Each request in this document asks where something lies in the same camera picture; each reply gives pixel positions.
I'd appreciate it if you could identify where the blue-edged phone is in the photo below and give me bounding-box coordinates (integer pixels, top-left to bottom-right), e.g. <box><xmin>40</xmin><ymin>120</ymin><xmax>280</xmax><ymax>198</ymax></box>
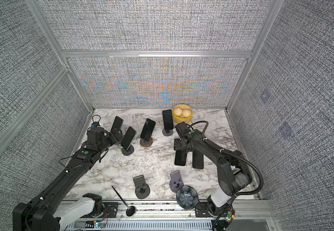
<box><xmin>111</xmin><ymin>116</ymin><xmax>124</xmax><ymax>131</ymax></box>

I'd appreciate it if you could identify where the teal-edged black phone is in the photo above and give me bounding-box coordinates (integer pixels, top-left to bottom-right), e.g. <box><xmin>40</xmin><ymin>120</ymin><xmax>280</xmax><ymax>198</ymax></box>
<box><xmin>121</xmin><ymin>127</ymin><xmax>137</xmax><ymax>150</ymax></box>

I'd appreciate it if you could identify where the purple-edged black phone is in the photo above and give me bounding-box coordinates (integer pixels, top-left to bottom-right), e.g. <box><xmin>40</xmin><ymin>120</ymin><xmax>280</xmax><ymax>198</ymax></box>
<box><xmin>162</xmin><ymin>109</ymin><xmax>174</xmax><ymax>131</ymax></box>

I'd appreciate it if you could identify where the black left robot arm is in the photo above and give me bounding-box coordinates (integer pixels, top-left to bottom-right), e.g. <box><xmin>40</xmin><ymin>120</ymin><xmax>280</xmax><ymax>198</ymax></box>
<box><xmin>12</xmin><ymin>127</ymin><xmax>123</xmax><ymax>231</ymax></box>

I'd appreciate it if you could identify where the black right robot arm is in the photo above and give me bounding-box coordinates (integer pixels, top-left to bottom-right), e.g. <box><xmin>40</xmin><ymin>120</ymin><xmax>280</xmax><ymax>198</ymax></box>
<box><xmin>174</xmin><ymin>122</ymin><xmax>257</xmax><ymax>216</ymax></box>

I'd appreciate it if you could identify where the purple-grey back stand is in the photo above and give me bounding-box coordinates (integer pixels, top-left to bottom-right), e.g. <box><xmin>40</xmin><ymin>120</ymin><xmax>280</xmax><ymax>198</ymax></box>
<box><xmin>162</xmin><ymin>129</ymin><xmax>174</xmax><ymax>136</ymax></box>

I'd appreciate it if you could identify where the dark grey round stand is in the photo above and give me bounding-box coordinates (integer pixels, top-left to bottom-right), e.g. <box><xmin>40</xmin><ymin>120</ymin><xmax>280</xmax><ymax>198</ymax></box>
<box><xmin>121</xmin><ymin>145</ymin><xmax>135</xmax><ymax>156</ymax></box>

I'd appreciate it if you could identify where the wooden base phone stand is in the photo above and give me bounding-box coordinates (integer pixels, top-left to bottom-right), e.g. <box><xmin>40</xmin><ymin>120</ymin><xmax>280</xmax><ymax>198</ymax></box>
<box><xmin>140</xmin><ymin>138</ymin><xmax>153</xmax><ymax>148</ymax></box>

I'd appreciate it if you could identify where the cracked black phone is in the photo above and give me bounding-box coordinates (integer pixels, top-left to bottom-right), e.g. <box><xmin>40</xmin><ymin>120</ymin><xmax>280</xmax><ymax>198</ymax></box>
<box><xmin>140</xmin><ymin>118</ymin><xmax>156</xmax><ymax>141</ymax></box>

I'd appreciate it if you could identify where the purple front phone stand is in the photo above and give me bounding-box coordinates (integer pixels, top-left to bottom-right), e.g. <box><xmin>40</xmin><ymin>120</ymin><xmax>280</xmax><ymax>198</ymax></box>
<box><xmin>169</xmin><ymin>170</ymin><xmax>184</xmax><ymax>193</ymax></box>

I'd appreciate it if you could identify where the dark grey front stand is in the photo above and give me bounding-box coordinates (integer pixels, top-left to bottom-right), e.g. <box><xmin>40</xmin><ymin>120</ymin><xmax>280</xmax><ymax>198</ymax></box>
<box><xmin>133</xmin><ymin>175</ymin><xmax>151</xmax><ymax>199</ymax></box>

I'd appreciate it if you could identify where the yellow steamer basket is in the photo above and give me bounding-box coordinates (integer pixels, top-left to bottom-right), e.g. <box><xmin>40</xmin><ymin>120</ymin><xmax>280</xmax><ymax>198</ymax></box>
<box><xmin>172</xmin><ymin>104</ymin><xmax>194</xmax><ymax>123</ymax></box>

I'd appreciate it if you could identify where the right bun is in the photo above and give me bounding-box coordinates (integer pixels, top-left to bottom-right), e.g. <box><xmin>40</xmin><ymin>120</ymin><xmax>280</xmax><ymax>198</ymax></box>
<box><xmin>181</xmin><ymin>109</ymin><xmax>192</xmax><ymax>118</ymax></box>

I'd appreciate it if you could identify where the bun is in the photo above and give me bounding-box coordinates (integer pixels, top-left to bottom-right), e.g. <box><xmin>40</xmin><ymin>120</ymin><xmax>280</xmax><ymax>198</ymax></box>
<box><xmin>181</xmin><ymin>109</ymin><xmax>192</xmax><ymax>118</ymax></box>
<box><xmin>173</xmin><ymin>107</ymin><xmax>183</xmax><ymax>117</ymax></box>

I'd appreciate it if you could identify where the left bun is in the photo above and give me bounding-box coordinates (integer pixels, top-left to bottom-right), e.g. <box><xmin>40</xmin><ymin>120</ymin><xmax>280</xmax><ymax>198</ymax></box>
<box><xmin>173</xmin><ymin>107</ymin><xmax>183</xmax><ymax>117</ymax></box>

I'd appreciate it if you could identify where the dark flower-shaped bowl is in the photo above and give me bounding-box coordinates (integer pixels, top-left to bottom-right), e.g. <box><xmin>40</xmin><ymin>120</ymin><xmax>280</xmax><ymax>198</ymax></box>
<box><xmin>176</xmin><ymin>185</ymin><xmax>199</xmax><ymax>210</ymax></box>

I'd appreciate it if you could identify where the black ladle spoon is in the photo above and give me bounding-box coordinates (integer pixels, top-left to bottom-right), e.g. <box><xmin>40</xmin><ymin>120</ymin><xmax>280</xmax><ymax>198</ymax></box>
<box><xmin>112</xmin><ymin>186</ymin><xmax>136</xmax><ymax>217</ymax></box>

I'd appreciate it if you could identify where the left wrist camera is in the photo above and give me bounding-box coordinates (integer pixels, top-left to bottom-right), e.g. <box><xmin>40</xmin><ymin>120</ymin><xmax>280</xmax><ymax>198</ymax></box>
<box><xmin>90</xmin><ymin>121</ymin><xmax>101</xmax><ymax>128</ymax></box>

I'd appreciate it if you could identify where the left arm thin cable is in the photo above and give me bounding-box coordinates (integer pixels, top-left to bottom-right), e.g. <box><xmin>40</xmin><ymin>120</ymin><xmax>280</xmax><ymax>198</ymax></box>
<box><xmin>58</xmin><ymin>155</ymin><xmax>75</xmax><ymax>169</ymax></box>

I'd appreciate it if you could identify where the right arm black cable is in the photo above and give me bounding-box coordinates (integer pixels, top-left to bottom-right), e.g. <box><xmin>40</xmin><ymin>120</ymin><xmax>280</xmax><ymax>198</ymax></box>
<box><xmin>188</xmin><ymin>120</ymin><xmax>264</xmax><ymax>197</ymax></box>

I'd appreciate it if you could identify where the aluminium front rail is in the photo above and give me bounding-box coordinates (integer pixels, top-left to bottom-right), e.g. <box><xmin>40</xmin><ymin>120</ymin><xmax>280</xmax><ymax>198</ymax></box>
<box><xmin>64</xmin><ymin>199</ymin><xmax>282</xmax><ymax>231</ymax></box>

